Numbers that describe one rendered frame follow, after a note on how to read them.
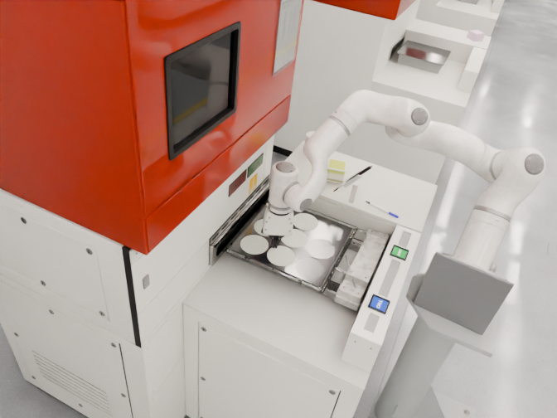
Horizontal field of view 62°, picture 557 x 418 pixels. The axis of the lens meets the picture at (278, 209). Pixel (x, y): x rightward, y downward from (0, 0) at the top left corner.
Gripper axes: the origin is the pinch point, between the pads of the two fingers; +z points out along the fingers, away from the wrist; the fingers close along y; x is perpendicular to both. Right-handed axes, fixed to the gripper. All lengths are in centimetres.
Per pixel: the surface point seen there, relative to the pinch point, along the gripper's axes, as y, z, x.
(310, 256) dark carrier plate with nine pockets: 12.5, 2.0, -4.6
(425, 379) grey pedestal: 64, 48, -23
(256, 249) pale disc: -6.5, 2.0, -2.4
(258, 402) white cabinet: -2, 45, -35
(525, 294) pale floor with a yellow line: 167, 92, 64
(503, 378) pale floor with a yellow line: 128, 92, 6
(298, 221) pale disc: 9.6, 2.0, 13.9
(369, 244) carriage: 36.1, 4.0, 5.8
